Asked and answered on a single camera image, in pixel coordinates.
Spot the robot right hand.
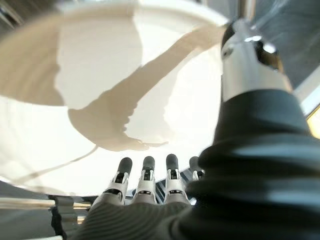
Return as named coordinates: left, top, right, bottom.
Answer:
left=72, top=18, right=320, bottom=240

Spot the cream ceramic plate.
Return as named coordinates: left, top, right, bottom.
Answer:
left=0, top=0, right=230, bottom=196

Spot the stainless steel sink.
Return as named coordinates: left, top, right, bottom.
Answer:
left=239, top=0, right=320, bottom=88

